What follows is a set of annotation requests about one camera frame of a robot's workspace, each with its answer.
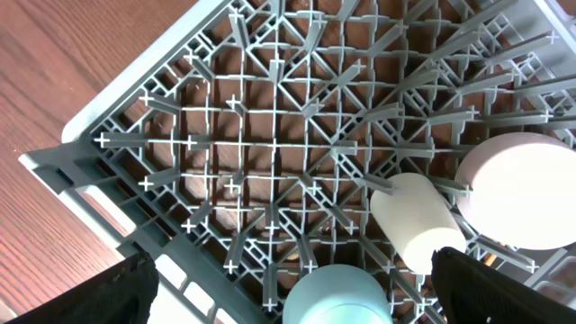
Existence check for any light blue bowl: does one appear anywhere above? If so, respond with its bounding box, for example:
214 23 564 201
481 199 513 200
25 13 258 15
283 265 393 324

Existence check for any grey plastic dish rack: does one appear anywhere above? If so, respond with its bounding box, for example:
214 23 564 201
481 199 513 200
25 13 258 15
20 0 575 323

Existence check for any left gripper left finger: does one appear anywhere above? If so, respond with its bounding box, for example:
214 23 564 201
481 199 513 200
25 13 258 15
7 252 159 324

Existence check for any pink plate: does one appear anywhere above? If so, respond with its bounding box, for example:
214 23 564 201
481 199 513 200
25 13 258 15
454 132 575 250

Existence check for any wooden chopstick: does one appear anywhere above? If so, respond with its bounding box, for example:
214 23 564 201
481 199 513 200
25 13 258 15
483 254 497 266

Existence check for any cream white cup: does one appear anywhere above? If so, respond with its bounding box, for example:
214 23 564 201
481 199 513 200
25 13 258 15
370 173 467 275

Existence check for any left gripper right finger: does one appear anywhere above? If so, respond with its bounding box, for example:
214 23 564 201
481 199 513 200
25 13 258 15
431 247 575 324

